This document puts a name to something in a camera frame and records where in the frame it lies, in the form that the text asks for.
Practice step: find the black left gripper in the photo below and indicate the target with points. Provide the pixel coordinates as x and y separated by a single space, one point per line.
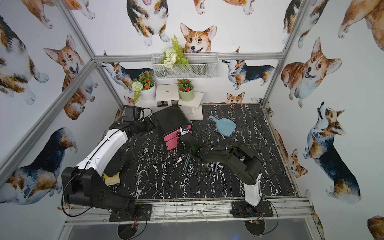
151 122

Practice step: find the white stepped display stand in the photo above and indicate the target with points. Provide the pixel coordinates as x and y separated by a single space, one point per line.
168 95

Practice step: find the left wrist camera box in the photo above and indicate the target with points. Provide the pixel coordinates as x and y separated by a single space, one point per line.
133 113

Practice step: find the white wire basket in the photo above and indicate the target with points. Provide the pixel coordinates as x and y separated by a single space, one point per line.
198 66

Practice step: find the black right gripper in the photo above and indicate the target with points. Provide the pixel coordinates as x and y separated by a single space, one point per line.
180 139

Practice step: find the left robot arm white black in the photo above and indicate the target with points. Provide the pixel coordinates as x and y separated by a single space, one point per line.
84 184

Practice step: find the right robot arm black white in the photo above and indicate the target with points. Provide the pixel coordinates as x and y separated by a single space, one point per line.
241 160

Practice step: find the teal plastic dustpan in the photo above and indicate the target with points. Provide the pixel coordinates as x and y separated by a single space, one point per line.
224 126

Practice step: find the yellow cloth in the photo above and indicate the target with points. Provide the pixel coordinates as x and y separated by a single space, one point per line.
111 181

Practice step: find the black drawer cabinet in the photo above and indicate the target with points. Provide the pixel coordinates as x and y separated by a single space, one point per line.
168 120

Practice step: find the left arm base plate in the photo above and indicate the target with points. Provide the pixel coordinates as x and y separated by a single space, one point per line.
141 212

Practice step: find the white pot orange flowers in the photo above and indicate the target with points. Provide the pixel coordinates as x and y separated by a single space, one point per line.
144 87

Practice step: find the green pot red flowers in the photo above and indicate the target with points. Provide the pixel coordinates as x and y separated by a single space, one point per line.
186 90

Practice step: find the teal pencil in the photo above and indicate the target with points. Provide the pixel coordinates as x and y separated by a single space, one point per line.
216 171

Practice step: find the green white artificial fern flowers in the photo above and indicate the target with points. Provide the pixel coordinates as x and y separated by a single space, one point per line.
174 55

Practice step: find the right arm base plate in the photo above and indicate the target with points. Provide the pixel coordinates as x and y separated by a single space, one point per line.
245 210

